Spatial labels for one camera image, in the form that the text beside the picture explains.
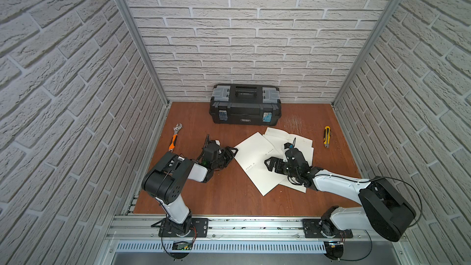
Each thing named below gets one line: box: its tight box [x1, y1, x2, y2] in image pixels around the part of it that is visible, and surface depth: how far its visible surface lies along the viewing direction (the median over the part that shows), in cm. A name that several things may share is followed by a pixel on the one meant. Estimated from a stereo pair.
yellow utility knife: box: [323, 125, 331, 149], surface depth 105 cm
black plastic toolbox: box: [209, 83, 283, 126], surface depth 102 cm
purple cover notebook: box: [234, 131, 288, 197], surface depth 94 cm
